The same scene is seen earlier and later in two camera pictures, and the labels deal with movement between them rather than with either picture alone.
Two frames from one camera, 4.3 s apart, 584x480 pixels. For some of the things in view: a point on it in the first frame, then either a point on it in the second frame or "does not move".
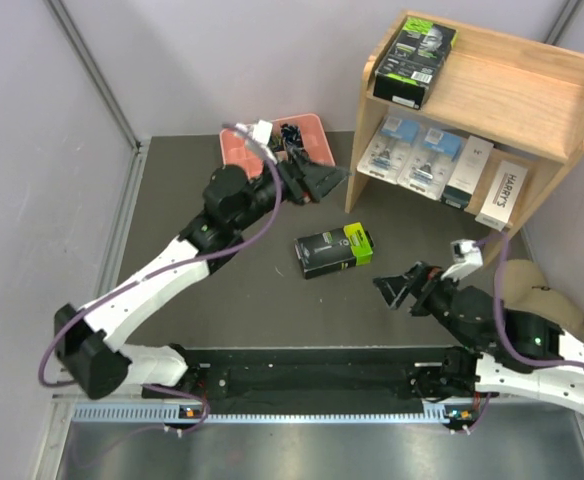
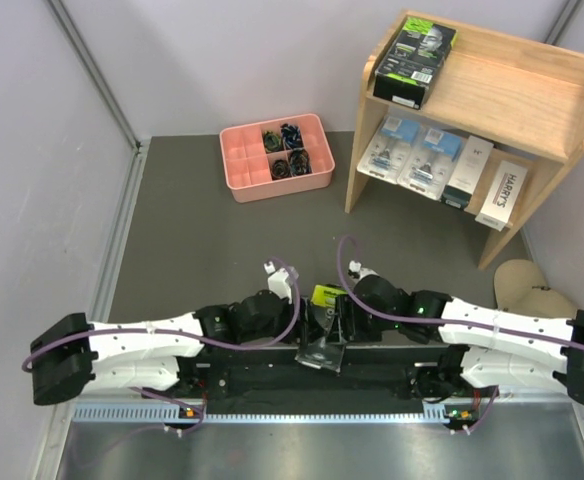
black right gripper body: x=434 y=292 to x=367 y=328
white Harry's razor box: x=502 y=196 does not move
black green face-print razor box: x=409 y=65 does not move
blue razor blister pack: x=430 y=161 does not move
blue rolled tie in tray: x=291 y=136 does not move
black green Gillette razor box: x=334 y=249 to x=323 y=337
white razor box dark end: x=466 y=173 does not move
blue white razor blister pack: x=388 y=149 does not move
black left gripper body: x=293 y=189 to x=274 y=328
